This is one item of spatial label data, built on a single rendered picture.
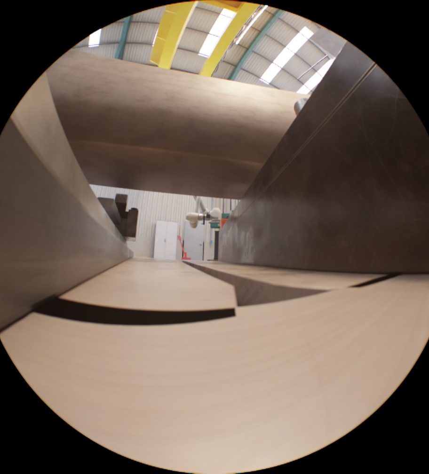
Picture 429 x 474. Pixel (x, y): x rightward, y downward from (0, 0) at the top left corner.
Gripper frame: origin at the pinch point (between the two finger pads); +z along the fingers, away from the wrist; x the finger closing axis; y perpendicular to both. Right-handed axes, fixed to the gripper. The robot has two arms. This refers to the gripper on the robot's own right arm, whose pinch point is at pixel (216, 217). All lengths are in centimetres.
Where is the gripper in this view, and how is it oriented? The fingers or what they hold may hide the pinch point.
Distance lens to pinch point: 203.6
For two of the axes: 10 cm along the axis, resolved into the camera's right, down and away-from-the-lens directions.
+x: -0.8, 1.3, 9.9
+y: 0.3, -9.9, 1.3
